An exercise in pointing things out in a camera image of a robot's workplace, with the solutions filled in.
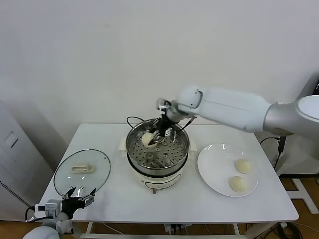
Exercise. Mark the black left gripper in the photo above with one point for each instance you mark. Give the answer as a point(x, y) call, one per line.
point(69, 205)

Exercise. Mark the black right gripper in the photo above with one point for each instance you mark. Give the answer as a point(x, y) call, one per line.
point(164, 125)

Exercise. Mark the white steamed baozi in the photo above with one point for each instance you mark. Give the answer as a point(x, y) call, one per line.
point(242, 166)
point(147, 138)
point(238, 184)

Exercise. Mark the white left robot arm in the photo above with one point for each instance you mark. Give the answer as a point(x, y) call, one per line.
point(40, 232)

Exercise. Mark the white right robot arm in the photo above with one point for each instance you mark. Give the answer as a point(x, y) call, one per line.
point(224, 107)

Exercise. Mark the perforated steel steamer basket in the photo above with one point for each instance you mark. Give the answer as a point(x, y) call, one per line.
point(174, 152)

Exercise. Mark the cream electric cooker base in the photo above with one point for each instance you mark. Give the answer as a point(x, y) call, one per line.
point(159, 180)

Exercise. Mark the white table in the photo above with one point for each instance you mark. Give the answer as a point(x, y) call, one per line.
point(124, 199)

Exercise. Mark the white round plate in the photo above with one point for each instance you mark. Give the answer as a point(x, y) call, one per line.
point(216, 169)

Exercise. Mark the grey metal cabinet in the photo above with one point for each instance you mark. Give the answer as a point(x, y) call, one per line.
point(17, 161)

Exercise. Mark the white side desk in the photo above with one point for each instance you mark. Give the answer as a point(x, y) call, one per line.
point(302, 195)

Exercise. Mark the grey desk stand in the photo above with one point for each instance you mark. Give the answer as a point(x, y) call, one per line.
point(309, 87)

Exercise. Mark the black laptop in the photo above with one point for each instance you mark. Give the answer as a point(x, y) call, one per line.
point(317, 85)

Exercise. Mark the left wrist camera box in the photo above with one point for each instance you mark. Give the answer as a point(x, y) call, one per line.
point(49, 206)

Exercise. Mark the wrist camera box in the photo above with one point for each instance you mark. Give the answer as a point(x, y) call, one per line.
point(162, 104)
point(49, 206)

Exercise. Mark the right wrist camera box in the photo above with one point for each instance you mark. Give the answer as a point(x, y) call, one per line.
point(162, 104)

